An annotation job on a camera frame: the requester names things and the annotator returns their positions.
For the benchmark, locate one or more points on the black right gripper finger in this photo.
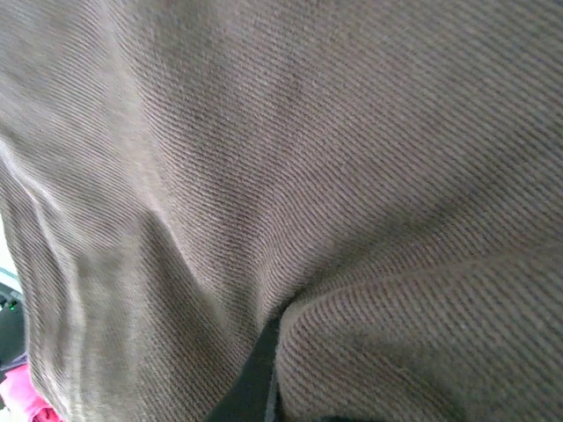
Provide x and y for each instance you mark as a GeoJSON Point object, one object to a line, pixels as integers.
{"type": "Point", "coordinates": [250, 387]}

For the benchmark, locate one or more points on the brown long pants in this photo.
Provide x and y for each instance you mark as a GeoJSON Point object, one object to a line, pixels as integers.
{"type": "Point", "coordinates": [308, 176]}

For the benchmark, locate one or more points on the pink plastic basket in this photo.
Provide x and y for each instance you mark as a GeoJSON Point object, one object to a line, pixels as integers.
{"type": "Point", "coordinates": [17, 391]}

